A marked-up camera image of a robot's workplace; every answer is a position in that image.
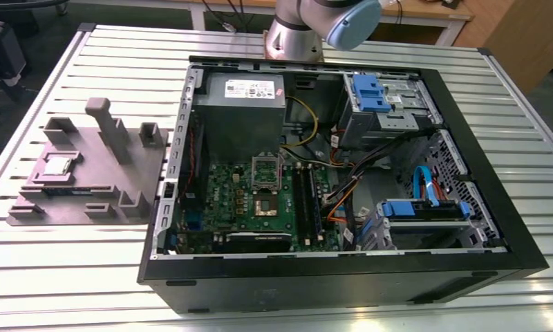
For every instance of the silver topped CPU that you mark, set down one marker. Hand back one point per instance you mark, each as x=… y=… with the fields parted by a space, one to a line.
x=58 y=166

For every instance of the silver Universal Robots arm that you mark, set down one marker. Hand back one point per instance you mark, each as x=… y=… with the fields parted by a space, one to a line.
x=290 y=34

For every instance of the CPU socket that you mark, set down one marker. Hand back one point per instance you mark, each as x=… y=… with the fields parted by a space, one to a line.
x=266 y=206

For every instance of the green motherboard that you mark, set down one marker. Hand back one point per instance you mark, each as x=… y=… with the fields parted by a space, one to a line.
x=225 y=180

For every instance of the black RAM slot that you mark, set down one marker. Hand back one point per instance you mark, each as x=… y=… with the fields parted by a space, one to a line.
x=314 y=207
x=298 y=207

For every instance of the grey power supply unit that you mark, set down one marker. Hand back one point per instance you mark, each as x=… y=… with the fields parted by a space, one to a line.
x=240 y=117

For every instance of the black graphics card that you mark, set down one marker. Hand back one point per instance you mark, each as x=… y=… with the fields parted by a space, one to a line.
x=257 y=242

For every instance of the blue expansion slot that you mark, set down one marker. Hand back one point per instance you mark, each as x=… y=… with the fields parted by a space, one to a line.
x=194 y=221

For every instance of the metal optical drive cage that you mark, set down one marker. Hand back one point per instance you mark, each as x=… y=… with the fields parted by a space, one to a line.
x=396 y=124

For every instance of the blue plastic drive carrier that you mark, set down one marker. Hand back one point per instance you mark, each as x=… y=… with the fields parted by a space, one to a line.
x=368 y=93

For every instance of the hard disk in blue carrier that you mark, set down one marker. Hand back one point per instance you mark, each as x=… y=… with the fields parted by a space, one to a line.
x=401 y=209

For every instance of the black open PC case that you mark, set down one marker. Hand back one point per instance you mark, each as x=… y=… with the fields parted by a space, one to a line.
x=304 y=287

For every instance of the metal disk bay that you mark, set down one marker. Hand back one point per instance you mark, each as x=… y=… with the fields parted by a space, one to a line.
x=424 y=224

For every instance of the grey plastic parts rack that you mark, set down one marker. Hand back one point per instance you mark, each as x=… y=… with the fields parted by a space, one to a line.
x=96 y=173

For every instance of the green RAM stick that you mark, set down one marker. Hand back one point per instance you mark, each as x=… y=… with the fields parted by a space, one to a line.
x=69 y=191

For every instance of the wooden cabinet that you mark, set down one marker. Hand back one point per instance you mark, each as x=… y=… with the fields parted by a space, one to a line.
x=525 y=34

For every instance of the black box shaped device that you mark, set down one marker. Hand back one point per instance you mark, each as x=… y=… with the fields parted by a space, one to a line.
x=4 y=52

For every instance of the wooden desk white frame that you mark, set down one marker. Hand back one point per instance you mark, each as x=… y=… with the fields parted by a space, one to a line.
x=433 y=14

